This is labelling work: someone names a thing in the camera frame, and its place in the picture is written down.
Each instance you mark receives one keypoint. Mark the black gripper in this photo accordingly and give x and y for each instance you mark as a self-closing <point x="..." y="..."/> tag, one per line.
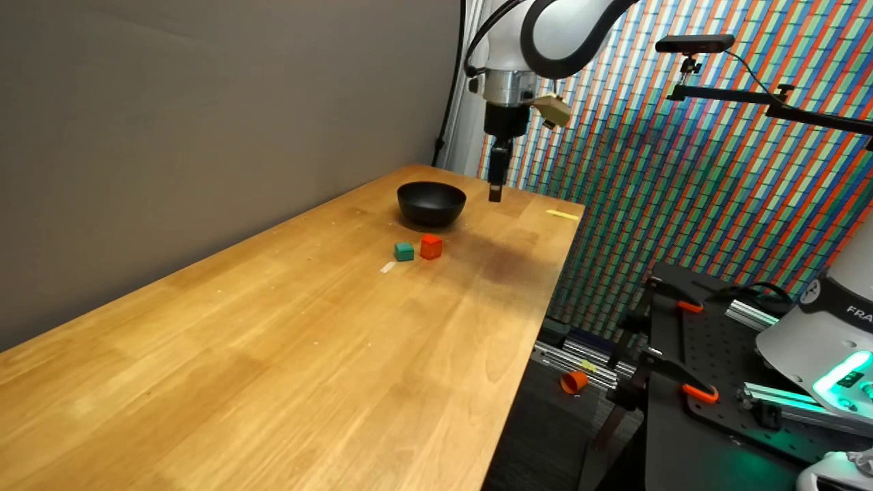
<point x="505" y="121"/>

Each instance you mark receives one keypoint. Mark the orange block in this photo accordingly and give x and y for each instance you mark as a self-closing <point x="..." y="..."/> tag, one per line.
<point x="433" y="246"/>

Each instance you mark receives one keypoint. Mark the green block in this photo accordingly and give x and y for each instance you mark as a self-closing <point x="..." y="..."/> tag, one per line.
<point x="406" y="253"/>

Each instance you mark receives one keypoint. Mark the white robot base green light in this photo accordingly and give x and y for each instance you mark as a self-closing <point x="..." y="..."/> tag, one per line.
<point x="819" y="342"/>

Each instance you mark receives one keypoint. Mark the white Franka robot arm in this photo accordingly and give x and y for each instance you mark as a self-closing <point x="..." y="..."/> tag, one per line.
<point x="564" y="28"/>

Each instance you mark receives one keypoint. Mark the black bowl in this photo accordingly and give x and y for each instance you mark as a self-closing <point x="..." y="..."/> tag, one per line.
<point x="433" y="203"/>

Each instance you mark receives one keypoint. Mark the yellow tape mark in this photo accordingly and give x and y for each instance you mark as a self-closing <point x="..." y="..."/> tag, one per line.
<point x="564" y="215"/>

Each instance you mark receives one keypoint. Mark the small white tape piece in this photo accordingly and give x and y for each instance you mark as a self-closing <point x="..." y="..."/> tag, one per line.
<point x="389" y="267"/>

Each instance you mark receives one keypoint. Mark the orange clamp knob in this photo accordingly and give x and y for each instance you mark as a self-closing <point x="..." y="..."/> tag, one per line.
<point x="575" y="381"/>

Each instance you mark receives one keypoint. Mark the black equipment cart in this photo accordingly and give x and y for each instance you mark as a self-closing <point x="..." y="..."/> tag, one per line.
<point x="554" y="439"/>

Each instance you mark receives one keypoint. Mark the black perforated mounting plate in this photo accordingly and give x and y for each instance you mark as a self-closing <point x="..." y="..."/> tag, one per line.
<point x="700" y="439"/>

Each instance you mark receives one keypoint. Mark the beige wrist camera box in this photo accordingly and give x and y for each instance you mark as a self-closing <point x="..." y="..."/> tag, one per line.
<point x="554" y="111"/>

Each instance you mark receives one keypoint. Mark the silver rail with yellow strip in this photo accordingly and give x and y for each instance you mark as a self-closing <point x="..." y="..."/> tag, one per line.
<point x="583" y="362"/>

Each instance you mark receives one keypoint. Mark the black camera on stand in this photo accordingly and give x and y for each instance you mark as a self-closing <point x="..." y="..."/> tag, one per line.
<point x="695" y="42"/>

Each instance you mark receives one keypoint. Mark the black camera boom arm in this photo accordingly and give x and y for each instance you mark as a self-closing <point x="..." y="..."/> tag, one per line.
<point x="773" y="102"/>

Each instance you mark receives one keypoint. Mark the short aluminium rail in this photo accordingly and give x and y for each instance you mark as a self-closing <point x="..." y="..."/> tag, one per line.
<point x="754" y="316"/>

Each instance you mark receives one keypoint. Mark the long aluminium rail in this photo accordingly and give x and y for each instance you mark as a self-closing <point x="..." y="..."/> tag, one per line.
<point x="793" y="403"/>

